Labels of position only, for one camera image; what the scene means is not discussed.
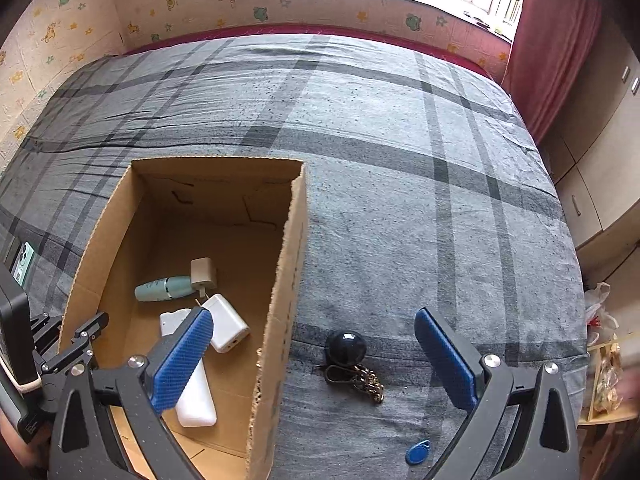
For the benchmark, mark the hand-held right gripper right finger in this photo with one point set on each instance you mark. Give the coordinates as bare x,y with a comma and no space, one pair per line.
445,355

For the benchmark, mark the white plastic bag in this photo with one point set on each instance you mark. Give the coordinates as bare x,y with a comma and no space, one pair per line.
600,305

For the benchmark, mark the beige wardrobe cabinet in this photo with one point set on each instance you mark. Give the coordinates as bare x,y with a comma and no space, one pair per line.
605,160

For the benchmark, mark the blue key fob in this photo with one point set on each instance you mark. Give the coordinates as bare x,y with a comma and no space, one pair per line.
417,452

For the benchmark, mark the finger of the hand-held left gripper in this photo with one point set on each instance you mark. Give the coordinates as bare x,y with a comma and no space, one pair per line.
45,327
85,340

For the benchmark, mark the person's left forearm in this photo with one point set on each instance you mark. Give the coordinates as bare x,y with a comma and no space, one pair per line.
12,440

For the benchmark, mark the large white charger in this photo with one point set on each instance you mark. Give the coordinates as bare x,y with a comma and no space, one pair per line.
227,322

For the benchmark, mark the white remote control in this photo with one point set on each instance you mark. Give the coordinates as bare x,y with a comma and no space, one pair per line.
197,400

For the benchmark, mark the grey plaid bed sheet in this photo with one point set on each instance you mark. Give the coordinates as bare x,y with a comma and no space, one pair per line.
400,185

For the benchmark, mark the black round jar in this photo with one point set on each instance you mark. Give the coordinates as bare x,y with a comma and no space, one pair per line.
346,347

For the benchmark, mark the small beige charger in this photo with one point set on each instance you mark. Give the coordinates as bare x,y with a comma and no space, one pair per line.
202,270

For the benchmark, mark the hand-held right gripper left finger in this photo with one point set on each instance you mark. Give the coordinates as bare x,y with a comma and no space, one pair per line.
182,355

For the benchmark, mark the red curtain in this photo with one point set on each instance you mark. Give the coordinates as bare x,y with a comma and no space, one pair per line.
555,35

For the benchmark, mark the cardboard box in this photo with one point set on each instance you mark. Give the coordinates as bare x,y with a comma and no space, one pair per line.
200,240

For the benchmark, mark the teal smartphone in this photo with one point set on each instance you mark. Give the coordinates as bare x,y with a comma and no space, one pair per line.
24,262

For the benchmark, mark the red mattress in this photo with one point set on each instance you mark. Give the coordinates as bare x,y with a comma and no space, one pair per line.
300,28

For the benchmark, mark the teal cosmetic bottle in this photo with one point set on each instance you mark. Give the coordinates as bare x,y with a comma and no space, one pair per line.
160,290

